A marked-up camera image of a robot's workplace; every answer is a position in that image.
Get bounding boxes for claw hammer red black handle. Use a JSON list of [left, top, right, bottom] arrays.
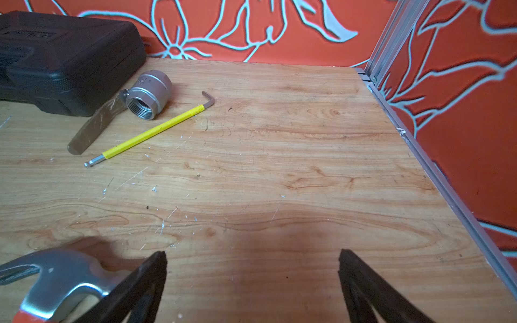
[[1, 248, 130, 322]]

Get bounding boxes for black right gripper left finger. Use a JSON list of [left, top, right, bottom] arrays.
[[76, 251, 168, 322]]

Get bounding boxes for black plastic tool case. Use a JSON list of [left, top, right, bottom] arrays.
[[1, 11, 146, 117]]

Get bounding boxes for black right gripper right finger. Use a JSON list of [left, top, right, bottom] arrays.
[[338, 249, 432, 322]]

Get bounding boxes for aluminium frame post right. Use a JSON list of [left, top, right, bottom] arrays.
[[357, 1, 516, 297]]

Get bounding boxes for yellow hex key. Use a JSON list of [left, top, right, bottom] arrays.
[[84, 91, 215, 168]]

